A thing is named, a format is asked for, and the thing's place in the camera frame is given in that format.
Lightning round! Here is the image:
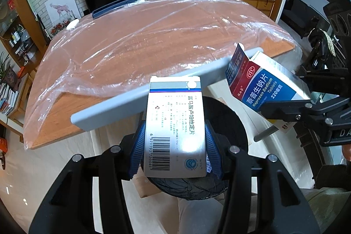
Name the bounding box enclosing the small white blue medicine box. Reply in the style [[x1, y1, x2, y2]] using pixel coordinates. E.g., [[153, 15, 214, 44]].
[[143, 91, 206, 178]]

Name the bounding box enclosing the white curved chair backrest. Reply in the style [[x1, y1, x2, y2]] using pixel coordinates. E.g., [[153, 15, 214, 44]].
[[71, 56, 231, 131]]

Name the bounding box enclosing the potted plant left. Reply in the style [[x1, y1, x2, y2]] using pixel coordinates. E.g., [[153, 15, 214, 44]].
[[0, 52, 21, 91]]

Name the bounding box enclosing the black trash bin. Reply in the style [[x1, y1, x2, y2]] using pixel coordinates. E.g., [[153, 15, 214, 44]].
[[148, 96, 248, 200]]

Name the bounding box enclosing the clear plastic table cover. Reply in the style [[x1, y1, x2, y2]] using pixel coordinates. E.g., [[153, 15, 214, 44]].
[[23, 0, 297, 149]]

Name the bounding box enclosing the white blue red medicine box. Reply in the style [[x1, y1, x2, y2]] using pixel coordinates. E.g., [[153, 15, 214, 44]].
[[224, 42, 312, 134]]

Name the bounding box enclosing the giraffe art print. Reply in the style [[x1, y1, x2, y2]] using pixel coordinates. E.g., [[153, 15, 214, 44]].
[[45, 0, 81, 36]]

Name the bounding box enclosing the dark blue cased phone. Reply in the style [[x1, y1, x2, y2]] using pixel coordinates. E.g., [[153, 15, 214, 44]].
[[92, 0, 137, 19]]

